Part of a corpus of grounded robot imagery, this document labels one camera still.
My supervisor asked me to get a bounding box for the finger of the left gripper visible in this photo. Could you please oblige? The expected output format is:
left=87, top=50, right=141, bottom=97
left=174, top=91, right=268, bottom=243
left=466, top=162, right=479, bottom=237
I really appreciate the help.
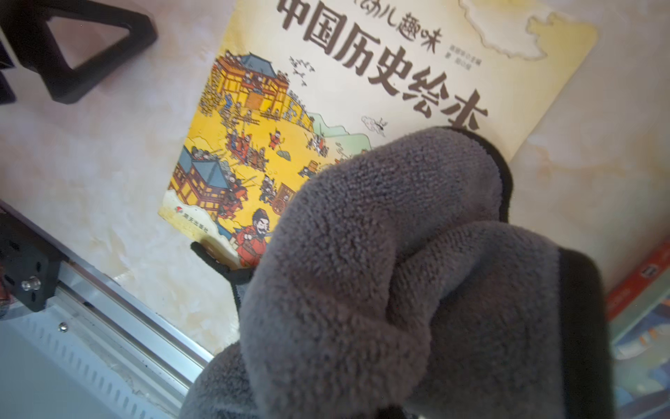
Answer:
left=1, top=1, right=158, bottom=104

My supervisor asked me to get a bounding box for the yellow picture book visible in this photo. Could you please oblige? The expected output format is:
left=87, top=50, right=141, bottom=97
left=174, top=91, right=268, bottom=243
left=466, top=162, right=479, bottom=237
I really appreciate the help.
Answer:
left=159, top=1, right=598, bottom=267

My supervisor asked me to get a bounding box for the grey microfibre cloth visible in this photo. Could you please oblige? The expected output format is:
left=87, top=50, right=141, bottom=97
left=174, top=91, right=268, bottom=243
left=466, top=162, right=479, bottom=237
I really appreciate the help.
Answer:
left=180, top=127, right=615, bottom=418

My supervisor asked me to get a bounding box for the red manga book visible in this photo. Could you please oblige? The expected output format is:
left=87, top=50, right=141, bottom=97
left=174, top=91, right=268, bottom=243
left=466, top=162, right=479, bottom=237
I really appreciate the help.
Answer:
left=606, top=237, right=669, bottom=321

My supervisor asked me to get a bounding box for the blue sunflower magazine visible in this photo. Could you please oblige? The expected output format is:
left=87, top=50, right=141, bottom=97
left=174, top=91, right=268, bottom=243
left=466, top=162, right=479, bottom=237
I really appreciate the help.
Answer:
left=610, top=272, right=669, bottom=418

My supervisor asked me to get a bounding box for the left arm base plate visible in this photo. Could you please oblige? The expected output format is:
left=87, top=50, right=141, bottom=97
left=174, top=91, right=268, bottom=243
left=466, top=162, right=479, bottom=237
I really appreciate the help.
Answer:
left=1, top=204, right=68, bottom=313

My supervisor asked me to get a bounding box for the aluminium front rail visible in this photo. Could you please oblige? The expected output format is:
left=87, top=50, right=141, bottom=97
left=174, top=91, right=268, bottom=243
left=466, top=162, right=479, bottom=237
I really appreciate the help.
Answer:
left=1, top=204, right=212, bottom=418

